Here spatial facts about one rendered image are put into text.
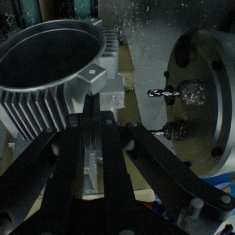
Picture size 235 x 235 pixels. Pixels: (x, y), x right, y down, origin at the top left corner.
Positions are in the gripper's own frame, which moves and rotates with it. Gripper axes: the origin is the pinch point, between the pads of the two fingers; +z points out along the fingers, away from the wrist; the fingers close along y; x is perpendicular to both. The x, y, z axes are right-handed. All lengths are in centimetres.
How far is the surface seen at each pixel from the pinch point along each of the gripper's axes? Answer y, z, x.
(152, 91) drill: 7.5, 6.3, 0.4
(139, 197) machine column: 8.0, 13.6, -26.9
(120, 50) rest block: 6.4, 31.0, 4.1
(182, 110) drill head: 14.8, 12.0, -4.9
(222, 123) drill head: 15.2, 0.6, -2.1
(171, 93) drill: 10.1, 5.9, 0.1
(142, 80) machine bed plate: 14.1, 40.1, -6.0
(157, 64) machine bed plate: 17.7, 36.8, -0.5
